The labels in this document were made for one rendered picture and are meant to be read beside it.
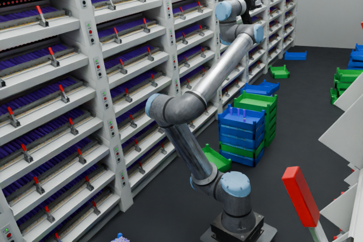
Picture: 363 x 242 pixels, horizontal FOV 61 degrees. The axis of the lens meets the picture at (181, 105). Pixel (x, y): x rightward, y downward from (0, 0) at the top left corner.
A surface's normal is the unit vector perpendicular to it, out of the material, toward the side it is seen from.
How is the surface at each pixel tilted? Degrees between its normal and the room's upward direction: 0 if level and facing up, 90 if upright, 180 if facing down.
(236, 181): 2
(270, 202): 0
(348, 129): 90
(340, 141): 90
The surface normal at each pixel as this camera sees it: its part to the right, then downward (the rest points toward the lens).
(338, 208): -0.54, 0.40
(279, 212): -0.10, -0.90
